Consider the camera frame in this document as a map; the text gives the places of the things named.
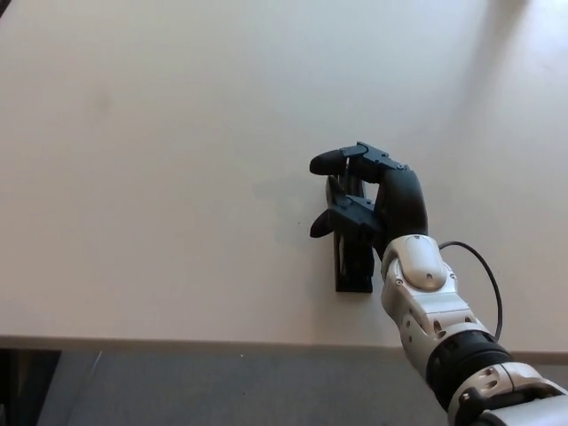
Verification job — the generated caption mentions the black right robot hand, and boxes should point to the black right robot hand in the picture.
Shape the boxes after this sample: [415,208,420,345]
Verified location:
[308,141,430,254]

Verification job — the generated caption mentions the black desk stapler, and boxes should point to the black desk stapler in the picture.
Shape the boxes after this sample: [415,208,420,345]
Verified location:
[325,173,376,294]

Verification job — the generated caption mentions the dark table leg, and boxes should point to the dark table leg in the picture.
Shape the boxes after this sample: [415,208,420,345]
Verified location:
[0,349,62,426]

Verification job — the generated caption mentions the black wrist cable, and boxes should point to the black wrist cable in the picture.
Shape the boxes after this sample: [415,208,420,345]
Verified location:
[437,241,504,341]

